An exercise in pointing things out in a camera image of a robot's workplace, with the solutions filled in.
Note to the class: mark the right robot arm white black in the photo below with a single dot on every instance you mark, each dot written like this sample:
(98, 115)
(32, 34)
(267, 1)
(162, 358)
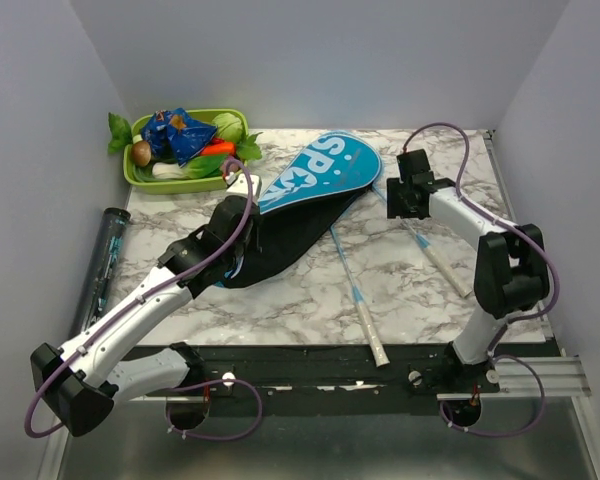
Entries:
(510, 275)

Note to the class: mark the green leaf left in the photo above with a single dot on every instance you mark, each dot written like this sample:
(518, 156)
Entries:
(121, 133)

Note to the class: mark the green cabbage toy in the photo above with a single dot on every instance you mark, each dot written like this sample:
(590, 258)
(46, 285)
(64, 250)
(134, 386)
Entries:
(229, 127)

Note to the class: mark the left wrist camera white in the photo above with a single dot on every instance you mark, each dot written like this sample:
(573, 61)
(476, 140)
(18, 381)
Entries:
(237, 184)

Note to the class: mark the green leaf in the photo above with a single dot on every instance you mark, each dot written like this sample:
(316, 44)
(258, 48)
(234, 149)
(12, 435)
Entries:
(121, 133)
(248, 149)

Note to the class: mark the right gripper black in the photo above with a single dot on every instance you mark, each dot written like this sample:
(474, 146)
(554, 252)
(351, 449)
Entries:
(394, 206)

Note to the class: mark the blue badminton racket front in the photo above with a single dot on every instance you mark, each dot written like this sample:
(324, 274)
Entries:
(380, 356)

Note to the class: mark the pink onion toy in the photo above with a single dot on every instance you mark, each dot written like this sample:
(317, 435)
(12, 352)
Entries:
(229, 166)

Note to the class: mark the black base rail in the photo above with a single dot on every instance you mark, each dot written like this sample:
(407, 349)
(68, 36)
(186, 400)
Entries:
(337, 380)

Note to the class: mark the orange carrot toy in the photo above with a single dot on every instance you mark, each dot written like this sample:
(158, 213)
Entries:
(222, 148)

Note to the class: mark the green leafy vegetable toy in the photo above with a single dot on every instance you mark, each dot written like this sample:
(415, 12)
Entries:
(204, 166)

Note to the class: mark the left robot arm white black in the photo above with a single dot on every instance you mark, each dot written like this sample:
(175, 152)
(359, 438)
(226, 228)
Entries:
(78, 384)

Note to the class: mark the blue snack bag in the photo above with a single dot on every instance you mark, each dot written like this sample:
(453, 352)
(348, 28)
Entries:
(174, 134)

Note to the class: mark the black shuttlecock tube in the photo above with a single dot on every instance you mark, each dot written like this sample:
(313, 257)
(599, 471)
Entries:
(101, 268)

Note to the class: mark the blue badminton racket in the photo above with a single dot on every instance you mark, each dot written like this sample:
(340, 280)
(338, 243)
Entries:
(439, 261)
(380, 356)

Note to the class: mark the blue racket cover bag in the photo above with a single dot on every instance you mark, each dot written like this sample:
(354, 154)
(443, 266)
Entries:
(297, 208)

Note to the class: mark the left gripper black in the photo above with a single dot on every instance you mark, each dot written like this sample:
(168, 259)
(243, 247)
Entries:
(253, 244)

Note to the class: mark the green plastic basket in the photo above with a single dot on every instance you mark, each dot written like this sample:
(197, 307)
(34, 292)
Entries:
(142, 177)

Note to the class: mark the green leaf right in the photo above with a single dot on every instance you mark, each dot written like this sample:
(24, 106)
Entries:
(248, 149)

